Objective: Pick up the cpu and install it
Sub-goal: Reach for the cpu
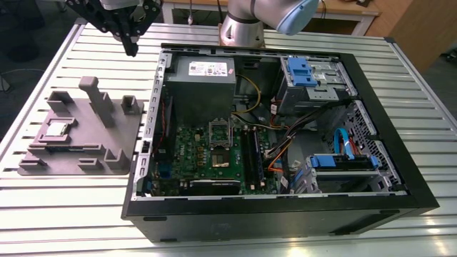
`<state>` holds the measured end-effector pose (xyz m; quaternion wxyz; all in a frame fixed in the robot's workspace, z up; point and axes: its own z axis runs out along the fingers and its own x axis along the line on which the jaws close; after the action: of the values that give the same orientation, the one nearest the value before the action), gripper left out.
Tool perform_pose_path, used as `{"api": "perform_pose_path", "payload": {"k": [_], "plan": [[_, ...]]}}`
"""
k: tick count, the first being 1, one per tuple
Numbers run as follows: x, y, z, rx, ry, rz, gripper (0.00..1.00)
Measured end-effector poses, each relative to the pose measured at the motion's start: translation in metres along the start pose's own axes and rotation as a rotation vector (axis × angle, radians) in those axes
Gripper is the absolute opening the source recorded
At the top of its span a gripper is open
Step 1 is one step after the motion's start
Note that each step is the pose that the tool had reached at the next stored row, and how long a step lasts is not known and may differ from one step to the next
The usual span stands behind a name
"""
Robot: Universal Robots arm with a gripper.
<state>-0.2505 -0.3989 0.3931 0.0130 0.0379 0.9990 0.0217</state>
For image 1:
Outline wooden desk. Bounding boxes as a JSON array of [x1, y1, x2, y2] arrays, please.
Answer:
[[160, 0, 383, 37]]

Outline green motherboard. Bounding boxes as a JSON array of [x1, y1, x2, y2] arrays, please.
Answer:
[[152, 124, 280, 196]]

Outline silver CPU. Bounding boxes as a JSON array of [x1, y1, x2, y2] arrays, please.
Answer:
[[45, 122, 70, 137]]

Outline black graphics card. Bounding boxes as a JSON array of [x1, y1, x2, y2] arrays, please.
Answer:
[[178, 178, 243, 196]]

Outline blue board connector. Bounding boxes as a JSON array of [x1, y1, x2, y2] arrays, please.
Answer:
[[158, 163, 174, 179]]

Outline metal socket cover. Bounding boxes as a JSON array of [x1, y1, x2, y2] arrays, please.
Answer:
[[208, 117, 236, 150]]

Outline black cable bundle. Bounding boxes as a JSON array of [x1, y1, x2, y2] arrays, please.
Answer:
[[266, 98, 355, 159]]

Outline black RAM slot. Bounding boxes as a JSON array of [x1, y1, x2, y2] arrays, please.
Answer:
[[240, 126, 251, 189], [244, 126, 255, 189], [248, 126, 260, 188]]

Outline hard disk in blue carrier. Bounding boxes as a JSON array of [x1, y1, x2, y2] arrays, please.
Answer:
[[310, 154, 380, 172]]

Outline white grey wire bundle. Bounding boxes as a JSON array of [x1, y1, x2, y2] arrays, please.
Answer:
[[234, 114, 287, 130]]

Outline blue flat wire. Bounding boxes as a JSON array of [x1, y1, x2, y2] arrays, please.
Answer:
[[290, 160, 308, 194], [334, 127, 359, 162]]

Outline yellow wire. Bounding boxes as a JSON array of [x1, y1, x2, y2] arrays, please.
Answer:
[[231, 73, 263, 116]]

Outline grey parts rack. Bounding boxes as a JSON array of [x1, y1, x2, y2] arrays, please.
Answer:
[[17, 76, 151, 177]]

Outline blue plastic drive latch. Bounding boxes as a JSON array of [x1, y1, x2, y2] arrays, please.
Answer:
[[288, 57, 320, 88]]

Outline wooden cabinet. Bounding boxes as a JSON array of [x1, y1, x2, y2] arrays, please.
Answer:
[[367, 0, 457, 73]]

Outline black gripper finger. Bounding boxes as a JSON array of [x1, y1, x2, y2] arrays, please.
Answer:
[[128, 0, 163, 57], [66, 0, 132, 56]]

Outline black PC case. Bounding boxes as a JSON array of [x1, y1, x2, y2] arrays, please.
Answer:
[[120, 42, 442, 244]]

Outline orange red wire bundle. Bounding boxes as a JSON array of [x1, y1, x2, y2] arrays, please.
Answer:
[[268, 116, 290, 131], [267, 146, 291, 172]]

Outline metal drive cage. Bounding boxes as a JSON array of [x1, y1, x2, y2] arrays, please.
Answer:
[[278, 55, 360, 116]]

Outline grey power supply unit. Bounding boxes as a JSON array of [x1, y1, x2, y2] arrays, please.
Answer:
[[164, 55, 238, 126]]

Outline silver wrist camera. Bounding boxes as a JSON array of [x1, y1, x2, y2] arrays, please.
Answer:
[[99, 0, 144, 11]]

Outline metal disk cage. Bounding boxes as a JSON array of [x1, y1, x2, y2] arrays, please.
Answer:
[[306, 154, 410, 195]]

